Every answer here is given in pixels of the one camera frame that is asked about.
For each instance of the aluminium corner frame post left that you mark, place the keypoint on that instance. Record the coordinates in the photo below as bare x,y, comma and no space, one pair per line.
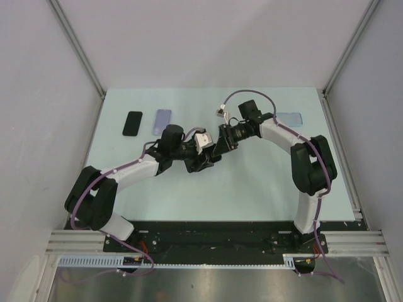
76,46

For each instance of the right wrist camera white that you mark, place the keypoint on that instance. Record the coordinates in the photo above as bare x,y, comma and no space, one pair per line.
223,113

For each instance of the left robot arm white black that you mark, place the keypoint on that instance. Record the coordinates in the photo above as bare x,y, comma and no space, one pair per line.
92,198

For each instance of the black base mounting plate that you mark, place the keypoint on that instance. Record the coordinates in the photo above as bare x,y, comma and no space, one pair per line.
234,243

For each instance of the white slotted cable duct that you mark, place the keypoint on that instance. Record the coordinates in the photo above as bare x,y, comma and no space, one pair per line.
125,262

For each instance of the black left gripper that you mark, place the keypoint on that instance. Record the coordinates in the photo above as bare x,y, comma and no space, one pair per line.
198,165

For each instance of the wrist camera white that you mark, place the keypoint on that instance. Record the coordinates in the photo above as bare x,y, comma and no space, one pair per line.
202,140
223,113

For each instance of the aluminium corner frame post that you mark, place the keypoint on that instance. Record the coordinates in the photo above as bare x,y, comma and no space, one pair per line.
369,12
76,46

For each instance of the lilac phone case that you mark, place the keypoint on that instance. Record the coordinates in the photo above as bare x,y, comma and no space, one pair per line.
162,120

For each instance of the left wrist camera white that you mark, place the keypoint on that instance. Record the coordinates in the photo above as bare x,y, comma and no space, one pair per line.
202,140

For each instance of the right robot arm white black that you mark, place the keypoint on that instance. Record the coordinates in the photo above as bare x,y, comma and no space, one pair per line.
313,167

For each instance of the light blue phone case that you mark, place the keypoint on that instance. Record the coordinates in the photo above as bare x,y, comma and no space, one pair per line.
290,119

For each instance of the black phone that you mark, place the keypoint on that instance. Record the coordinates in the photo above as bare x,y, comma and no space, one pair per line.
211,159

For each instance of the black smartphone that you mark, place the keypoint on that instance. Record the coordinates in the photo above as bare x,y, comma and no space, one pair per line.
132,124

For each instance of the aluminium front rail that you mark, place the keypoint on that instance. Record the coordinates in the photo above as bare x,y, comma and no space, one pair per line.
340,243

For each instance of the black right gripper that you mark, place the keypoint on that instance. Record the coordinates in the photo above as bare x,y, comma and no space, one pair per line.
226,142

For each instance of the aluminium corner frame post right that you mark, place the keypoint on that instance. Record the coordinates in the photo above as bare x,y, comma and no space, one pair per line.
369,12

